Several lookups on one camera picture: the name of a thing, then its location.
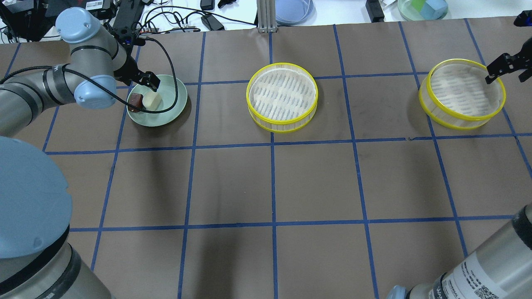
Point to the black power adapter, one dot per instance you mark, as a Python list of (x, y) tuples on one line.
[(212, 23)]

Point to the white steamed bun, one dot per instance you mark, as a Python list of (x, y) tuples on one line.
[(151, 100)]

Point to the light green plate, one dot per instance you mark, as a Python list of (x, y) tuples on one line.
[(174, 97)]

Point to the yellow bamboo steamer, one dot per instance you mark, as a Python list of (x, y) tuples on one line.
[(282, 97), (455, 95)]

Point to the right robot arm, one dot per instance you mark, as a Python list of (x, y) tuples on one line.
[(500, 268)]

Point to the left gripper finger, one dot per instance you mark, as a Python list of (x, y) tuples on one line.
[(153, 84)]

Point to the green bowl with blocks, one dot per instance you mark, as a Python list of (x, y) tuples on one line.
[(417, 10)]

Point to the aluminium frame post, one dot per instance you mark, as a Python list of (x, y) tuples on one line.
[(266, 13)]

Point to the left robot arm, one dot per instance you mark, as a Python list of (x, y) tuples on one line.
[(37, 261)]

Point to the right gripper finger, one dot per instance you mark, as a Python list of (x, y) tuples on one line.
[(502, 65), (527, 74)]

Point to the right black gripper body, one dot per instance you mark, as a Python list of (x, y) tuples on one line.
[(524, 61)]

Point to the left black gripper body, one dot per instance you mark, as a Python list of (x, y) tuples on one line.
[(129, 71)]

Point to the brown steamed bun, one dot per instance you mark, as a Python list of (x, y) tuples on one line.
[(136, 102)]

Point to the blue plate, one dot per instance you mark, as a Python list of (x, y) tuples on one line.
[(293, 12)]

